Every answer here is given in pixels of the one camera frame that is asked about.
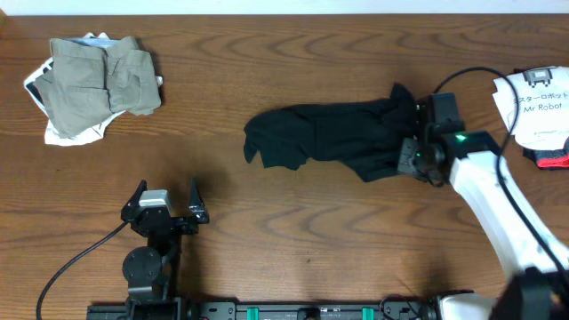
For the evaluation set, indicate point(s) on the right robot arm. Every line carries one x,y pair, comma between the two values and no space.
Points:
534,261

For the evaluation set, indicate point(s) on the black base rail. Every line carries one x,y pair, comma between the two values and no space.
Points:
397,309

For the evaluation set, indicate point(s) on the khaki folded shirt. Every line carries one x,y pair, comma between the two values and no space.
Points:
84,84

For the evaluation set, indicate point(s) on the black t-shirt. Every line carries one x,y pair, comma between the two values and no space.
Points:
366,136

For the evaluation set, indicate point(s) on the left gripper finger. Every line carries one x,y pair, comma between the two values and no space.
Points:
197,208
133,203

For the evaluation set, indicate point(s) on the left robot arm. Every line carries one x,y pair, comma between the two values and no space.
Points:
151,270

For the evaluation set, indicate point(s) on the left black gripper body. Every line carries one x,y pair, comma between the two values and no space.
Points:
176,220

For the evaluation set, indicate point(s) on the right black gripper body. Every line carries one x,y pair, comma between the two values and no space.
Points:
413,160

